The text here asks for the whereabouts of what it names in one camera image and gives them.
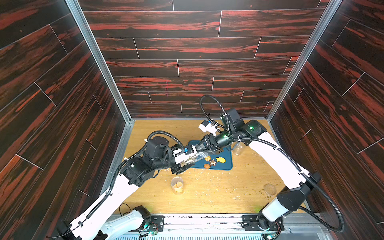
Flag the clear plastic cookie jar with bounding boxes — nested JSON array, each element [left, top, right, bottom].
[[232, 142, 246, 156]]

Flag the clear round jar lid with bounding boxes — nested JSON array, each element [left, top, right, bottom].
[[263, 184, 277, 197]]

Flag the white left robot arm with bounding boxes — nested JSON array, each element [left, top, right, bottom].
[[51, 131, 199, 240]]

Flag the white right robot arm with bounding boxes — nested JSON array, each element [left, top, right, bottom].
[[192, 104, 345, 233]]

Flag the clear jar with yellow snacks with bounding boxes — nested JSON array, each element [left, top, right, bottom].
[[171, 177, 184, 195]]

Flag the brown star iced cookie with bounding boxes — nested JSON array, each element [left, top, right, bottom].
[[209, 160, 217, 166]]

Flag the blue plastic tray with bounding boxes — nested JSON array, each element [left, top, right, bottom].
[[188, 140, 233, 171]]

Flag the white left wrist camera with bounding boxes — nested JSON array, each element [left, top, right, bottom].
[[173, 145, 197, 164]]

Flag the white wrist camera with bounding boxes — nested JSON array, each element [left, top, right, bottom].
[[173, 145, 197, 164], [199, 120, 218, 136]]

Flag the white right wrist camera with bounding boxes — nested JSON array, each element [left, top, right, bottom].
[[199, 120, 218, 136]]

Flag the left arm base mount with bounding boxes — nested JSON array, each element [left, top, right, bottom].
[[133, 206, 165, 235]]

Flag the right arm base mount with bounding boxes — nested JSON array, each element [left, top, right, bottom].
[[241, 209, 284, 240]]

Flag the aluminium corner post right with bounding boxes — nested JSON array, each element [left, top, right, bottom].
[[266, 0, 342, 123]]

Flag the aluminium corner post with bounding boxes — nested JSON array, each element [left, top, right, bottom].
[[65, 0, 133, 124], [266, 0, 342, 123]]

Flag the aluminium corner post left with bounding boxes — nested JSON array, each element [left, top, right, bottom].
[[65, 0, 133, 124]]

